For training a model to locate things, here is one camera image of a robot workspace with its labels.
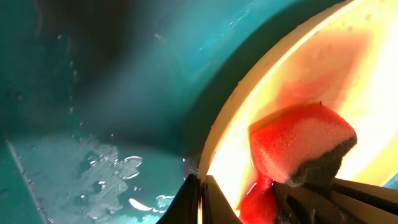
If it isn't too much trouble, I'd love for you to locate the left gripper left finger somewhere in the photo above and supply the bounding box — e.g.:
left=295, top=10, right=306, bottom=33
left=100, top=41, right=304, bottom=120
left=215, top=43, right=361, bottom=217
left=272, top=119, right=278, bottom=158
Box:
left=157, top=174, right=200, bottom=224

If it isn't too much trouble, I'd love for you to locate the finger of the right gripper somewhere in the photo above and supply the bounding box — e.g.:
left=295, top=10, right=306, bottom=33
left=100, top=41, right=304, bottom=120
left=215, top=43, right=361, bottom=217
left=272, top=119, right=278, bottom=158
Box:
left=272, top=179, right=397, bottom=224

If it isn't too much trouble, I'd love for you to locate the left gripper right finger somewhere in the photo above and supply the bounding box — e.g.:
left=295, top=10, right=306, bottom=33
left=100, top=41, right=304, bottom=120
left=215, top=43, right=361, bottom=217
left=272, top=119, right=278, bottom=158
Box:
left=201, top=175, right=242, bottom=224

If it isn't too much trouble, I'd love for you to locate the red black sponge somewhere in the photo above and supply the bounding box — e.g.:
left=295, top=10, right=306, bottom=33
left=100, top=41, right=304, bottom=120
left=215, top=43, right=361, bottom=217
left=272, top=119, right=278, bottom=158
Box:
left=239, top=103, right=358, bottom=223

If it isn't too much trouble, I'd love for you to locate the yellow plate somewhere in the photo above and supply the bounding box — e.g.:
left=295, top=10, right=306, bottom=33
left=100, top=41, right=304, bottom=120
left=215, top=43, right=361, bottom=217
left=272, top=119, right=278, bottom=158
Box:
left=199, top=0, right=397, bottom=217

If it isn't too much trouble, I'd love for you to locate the teal plastic tray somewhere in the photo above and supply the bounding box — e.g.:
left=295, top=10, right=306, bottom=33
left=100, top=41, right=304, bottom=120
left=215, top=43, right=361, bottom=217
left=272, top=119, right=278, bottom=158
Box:
left=1, top=1, right=344, bottom=223

